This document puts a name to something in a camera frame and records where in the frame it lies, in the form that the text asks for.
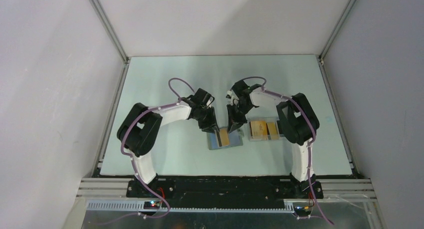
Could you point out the gold credit card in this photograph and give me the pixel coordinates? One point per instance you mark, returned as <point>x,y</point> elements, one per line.
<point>222,138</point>

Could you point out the aluminium frame post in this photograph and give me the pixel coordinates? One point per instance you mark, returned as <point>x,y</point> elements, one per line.
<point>109,29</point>
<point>336,30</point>

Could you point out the gold card stack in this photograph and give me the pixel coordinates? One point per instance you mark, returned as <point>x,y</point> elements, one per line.
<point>272,130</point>

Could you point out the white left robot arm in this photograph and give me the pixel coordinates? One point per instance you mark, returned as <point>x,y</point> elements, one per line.
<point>139,130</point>

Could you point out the white slotted cable duct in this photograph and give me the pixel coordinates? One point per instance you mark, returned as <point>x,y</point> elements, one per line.
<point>142,206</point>

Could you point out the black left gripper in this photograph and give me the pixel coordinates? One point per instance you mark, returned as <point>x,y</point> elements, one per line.
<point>211,124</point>

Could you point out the right aluminium frame post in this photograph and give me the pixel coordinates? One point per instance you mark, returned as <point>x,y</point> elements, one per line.
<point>336,30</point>

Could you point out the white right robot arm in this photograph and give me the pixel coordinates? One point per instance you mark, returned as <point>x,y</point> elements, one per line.
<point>297,120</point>

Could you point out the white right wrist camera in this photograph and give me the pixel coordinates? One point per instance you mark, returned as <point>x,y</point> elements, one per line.
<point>230,95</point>

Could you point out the left aluminium frame post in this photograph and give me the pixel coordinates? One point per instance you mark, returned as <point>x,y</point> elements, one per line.
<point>109,29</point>

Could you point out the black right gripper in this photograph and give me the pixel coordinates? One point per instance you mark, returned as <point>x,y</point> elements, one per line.
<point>235,121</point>

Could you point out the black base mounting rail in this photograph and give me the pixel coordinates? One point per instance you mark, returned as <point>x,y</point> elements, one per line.
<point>226,192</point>

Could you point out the clear plastic card box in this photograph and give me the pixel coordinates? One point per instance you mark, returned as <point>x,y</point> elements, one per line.
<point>267,119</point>

